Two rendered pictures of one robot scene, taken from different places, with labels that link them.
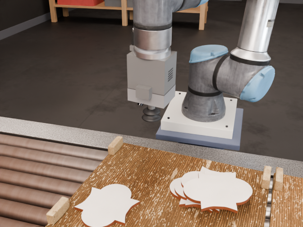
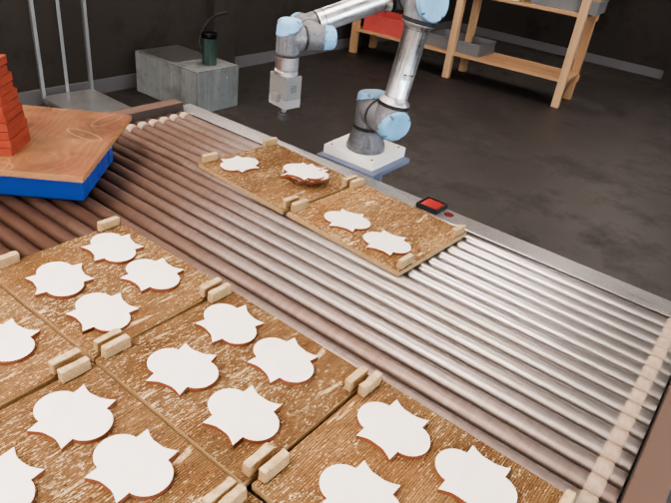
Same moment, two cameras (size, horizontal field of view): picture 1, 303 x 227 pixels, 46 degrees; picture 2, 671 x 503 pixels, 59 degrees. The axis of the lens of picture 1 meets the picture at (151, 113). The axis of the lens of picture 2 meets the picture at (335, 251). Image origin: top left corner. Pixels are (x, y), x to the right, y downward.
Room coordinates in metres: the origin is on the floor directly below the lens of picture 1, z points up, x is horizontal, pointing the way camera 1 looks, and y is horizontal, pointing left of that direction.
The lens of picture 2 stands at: (-1.06, -0.81, 1.76)
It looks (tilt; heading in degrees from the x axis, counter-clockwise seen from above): 31 degrees down; 18
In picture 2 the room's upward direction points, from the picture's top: 8 degrees clockwise
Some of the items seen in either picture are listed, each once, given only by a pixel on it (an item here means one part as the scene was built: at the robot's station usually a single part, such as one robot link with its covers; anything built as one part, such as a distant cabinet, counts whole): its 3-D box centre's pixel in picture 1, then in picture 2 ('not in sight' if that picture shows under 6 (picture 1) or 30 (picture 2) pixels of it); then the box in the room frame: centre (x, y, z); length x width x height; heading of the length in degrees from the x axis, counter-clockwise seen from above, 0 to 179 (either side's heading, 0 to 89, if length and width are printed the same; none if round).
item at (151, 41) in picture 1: (151, 36); (286, 62); (0.69, 0.00, 1.27); 0.08 x 0.08 x 0.05
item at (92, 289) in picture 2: not in sight; (108, 276); (-0.16, 0.02, 0.94); 0.41 x 0.35 x 0.04; 74
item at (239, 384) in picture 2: not in sight; (236, 365); (-0.27, -0.39, 0.94); 0.41 x 0.35 x 0.04; 73
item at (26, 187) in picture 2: not in sight; (47, 160); (0.20, 0.54, 0.97); 0.31 x 0.31 x 0.10; 24
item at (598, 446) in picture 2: not in sight; (256, 258); (0.15, -0.20, 0.90); 1.95 x 0.05 x 0.05; 74
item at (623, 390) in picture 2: not in sight; (305, 235); (0.34, -0.26, 0.90); 1.95 x 0.05 x 0.05; 74
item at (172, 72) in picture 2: not in sight; (192, 55); (3.55, 2.24, 0.37); 0.80 x 0.62 x 0.74; 75
